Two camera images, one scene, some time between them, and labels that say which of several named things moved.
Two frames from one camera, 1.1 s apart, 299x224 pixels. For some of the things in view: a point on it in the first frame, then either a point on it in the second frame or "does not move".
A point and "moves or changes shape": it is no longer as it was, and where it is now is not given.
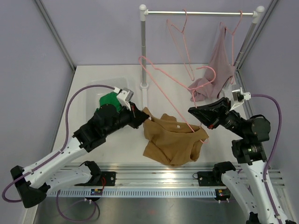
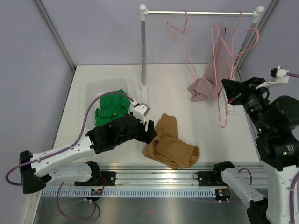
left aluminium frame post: x=54 y=33 does not move
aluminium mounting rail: x=163 y=177 does not move
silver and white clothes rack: x=257 y=14 does not move
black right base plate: x=210 y=178 does not move
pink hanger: x=147 y=63 → x=224 y=58
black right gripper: x=212 y=114 → x=236 y=91
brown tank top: x=171 y=142 moves or changes shape
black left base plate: x=108 y=178 does not move
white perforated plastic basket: x=93 y=94 does not move
